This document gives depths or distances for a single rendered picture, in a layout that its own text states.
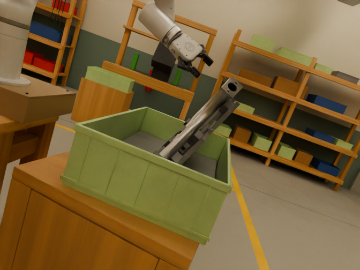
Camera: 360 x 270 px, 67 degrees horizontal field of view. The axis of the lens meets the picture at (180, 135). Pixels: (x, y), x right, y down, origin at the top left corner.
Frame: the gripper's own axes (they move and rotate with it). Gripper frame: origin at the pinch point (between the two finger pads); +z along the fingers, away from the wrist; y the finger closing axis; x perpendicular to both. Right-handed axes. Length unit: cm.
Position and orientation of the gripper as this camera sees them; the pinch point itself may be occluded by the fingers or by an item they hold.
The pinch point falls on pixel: (203, 68)
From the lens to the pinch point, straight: 109.6
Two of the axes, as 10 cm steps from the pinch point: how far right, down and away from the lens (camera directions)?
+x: -3.9, 3.6, 8.5
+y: 5.7, -6.2, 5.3
